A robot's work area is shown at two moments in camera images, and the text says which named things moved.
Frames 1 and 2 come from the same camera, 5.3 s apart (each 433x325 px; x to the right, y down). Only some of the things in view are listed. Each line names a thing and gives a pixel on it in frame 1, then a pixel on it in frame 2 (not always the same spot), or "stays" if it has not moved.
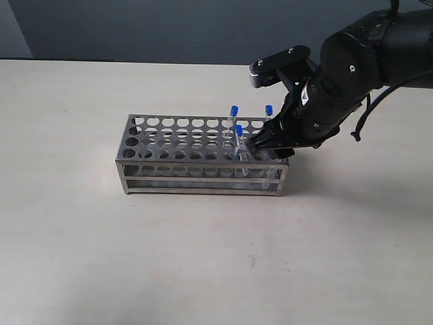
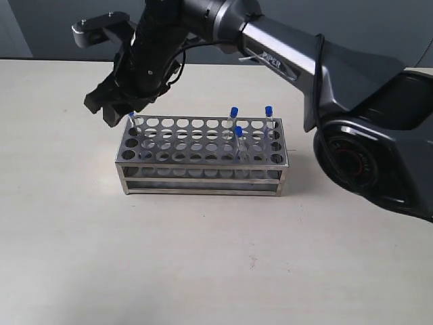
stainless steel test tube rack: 183,154 stays
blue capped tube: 269,112 stays
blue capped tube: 234,111 stays
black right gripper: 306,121 to 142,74
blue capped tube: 270,158 to 130,117
